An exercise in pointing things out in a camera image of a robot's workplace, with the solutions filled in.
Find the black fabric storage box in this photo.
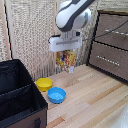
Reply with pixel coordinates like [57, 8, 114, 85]
[0, 58, 49, 128]

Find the blue plastic bowl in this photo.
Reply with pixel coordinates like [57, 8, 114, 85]
[47, 86, 67, 105]

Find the dark brown drawer cabinet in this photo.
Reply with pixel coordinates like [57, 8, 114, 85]
[86, 9, 128, 84]

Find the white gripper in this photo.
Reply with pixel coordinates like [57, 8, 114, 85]
[48, 30, 83, 73]

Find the granola cereal bar box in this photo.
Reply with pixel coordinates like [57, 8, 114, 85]
[55, 49, 77, 74]

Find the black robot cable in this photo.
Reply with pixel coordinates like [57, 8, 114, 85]
[81, 19, 128, 42]

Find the yellow plastic bowl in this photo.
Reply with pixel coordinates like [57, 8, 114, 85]
[35, 77, 54, 93]

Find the beige woven screen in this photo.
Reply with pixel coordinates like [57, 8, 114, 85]
[4, 0, 98, 82]

